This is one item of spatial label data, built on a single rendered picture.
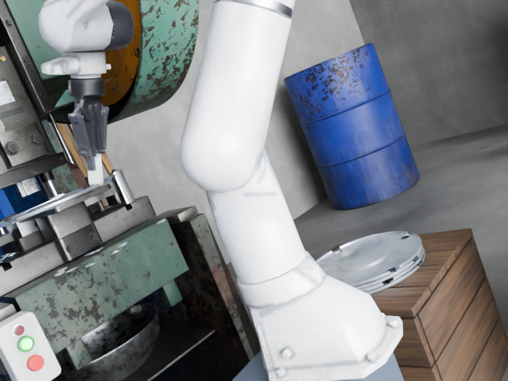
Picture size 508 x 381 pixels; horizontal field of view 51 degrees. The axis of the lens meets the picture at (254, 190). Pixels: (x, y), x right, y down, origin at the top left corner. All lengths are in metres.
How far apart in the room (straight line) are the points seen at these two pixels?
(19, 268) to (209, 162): 0.72
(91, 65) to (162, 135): 1.87
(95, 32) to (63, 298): 0.55
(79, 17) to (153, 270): 0.61
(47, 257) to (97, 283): 0.14
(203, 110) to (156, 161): 2.29
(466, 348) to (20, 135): 1.11
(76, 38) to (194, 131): 0.45
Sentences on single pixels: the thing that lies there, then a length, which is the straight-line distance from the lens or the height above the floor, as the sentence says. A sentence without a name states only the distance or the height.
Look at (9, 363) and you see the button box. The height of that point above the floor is 0.56.
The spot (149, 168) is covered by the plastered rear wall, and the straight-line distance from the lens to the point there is 2.94.
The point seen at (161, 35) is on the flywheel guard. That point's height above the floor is 1.06.
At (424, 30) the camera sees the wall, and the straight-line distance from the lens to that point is 4.26.
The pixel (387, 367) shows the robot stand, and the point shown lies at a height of 0.38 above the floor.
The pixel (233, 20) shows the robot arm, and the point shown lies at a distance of 0.72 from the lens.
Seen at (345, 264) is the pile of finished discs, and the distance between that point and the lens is 1.31.
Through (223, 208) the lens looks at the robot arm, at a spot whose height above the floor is 0.70.
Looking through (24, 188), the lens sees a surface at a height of 0.84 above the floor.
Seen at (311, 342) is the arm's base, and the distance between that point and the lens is 0.76.
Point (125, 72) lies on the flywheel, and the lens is 1.50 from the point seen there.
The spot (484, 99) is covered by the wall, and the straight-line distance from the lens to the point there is 4.19.
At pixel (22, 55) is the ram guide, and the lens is 1.41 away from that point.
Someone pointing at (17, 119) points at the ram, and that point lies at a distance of 1.39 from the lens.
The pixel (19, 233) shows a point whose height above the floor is 0.74.
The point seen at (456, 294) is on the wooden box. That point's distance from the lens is 1.27.
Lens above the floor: 0.83
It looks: 9 degrees down
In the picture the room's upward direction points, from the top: 22 degrees counter-clockwise
